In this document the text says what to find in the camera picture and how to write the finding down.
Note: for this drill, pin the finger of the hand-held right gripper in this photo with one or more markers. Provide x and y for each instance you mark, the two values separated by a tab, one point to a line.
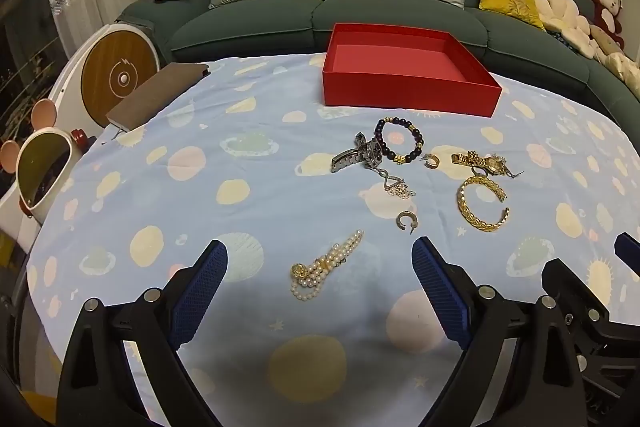
627	248
565	284

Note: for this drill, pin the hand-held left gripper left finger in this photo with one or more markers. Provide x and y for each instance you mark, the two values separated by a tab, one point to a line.
200	292

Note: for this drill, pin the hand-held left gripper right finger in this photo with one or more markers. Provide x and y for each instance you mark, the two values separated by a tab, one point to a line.
440	287

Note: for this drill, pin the gold bangle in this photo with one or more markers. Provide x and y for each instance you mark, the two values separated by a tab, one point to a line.
467	208

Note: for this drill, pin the gold hoop earring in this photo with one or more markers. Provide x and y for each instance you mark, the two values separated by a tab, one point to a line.
431	162

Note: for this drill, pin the gold wristwatch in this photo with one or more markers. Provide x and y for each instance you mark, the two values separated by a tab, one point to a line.
475	159

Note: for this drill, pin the silver wristwatch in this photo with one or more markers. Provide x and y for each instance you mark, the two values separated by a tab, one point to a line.
350	157

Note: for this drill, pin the red cardboard box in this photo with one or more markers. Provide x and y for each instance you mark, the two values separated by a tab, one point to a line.
400	57

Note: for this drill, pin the blue planet-print tablecloth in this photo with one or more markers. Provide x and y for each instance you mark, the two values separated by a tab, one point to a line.
225	217

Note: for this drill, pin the cream satin cushion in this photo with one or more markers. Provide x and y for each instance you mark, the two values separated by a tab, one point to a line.
620	62

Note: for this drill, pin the small red ornament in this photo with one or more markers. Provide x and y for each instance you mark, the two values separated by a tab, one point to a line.
81	138

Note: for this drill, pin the mouse-ear table mirror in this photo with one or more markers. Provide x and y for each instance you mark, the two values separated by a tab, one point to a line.
42	167

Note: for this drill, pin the brown notebook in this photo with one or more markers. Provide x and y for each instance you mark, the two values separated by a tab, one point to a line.
155	94

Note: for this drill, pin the white appliance with wooden disc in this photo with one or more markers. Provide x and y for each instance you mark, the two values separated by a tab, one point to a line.
120	77

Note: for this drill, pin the cream flower-shaped cushion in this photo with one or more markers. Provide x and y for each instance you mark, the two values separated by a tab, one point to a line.
565	19

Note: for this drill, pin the red monkey plush toy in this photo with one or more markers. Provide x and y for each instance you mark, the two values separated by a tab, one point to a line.
607	7

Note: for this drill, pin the green fabric sofa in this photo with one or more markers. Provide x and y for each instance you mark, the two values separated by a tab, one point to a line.
280	14

